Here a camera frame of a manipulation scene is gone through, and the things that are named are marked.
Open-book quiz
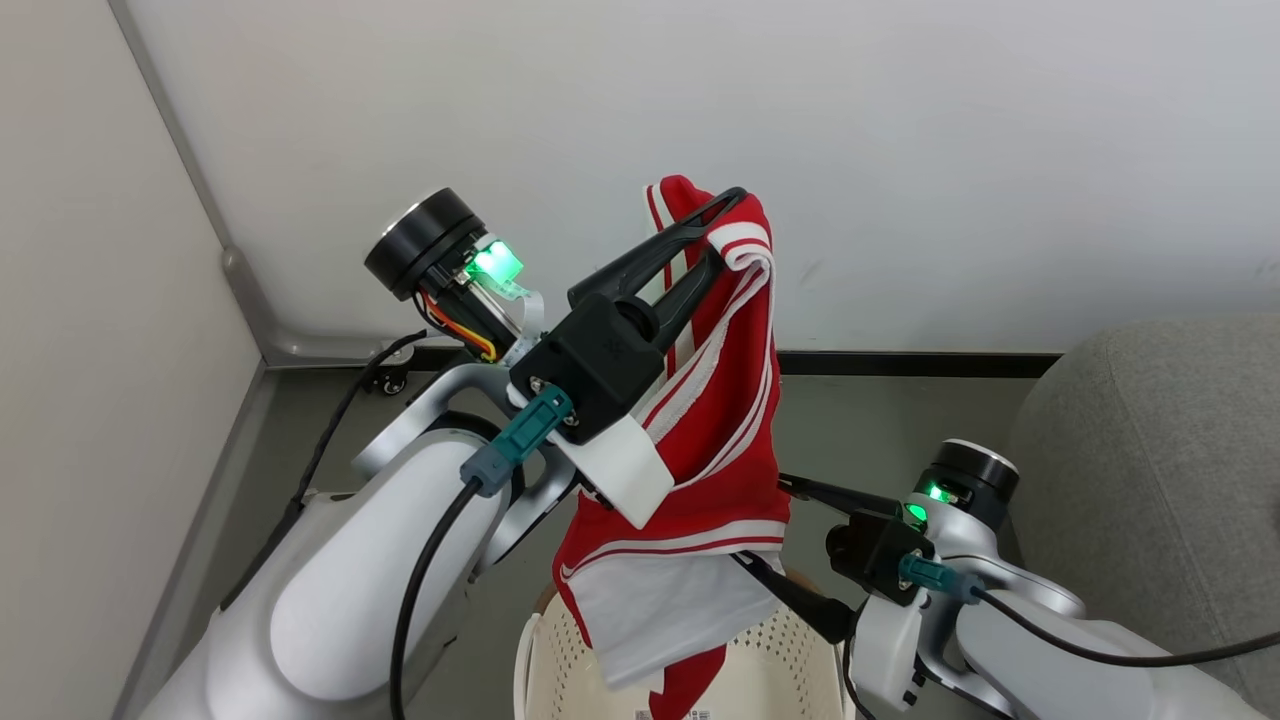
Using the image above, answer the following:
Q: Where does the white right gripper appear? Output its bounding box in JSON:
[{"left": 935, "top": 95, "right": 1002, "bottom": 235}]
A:
[{"left": 728, "top": 472, "right": 933, "bottom": 713}]

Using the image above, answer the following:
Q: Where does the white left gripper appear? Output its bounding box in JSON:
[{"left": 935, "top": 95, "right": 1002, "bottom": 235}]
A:
[{"left": 553, "top": 186, "right": 749, "bottom": 531}]

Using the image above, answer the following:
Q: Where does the red basketball jersey number 23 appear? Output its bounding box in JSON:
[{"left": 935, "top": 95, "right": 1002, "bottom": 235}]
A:
[{"left": 553, "top": 175, "right": 791, "bottom": 720}]

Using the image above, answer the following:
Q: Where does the grey fabric sofa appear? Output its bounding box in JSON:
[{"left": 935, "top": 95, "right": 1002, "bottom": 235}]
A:
[{"left": 1008, "top": 315, "right": 1280, "bottom": 716}]

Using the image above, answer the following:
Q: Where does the cream perforated laundry basket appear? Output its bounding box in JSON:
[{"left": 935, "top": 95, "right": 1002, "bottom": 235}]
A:
[{"left": 513, "top": 570, "right": 861, "bottom": 720}]

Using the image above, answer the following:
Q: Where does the grey partition base strip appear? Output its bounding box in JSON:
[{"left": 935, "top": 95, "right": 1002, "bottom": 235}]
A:
[{"left": 110, "top": 360, "right": 271, "bottom": 720}]

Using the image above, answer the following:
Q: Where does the black wall baseboard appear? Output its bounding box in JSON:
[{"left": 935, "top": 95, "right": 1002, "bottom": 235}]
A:
[{"left": 400, "top": 345, "right": 1063, "bottom": 379}]

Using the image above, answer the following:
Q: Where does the left arm cable teal connector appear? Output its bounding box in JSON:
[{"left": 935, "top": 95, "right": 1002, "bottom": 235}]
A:
[{"left": 390, "top": 385, "right": 576, "bottom": 720}]

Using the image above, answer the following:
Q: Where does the grey metal frame rail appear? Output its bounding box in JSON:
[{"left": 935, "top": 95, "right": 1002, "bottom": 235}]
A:
[{"left": 108, "top": 0, "right": 401, "bottom": 367}]

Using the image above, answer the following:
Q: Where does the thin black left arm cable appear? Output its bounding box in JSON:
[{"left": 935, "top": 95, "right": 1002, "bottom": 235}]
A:
[{"left": 218, "top": 330, "right": 431, "bottom": 613}]

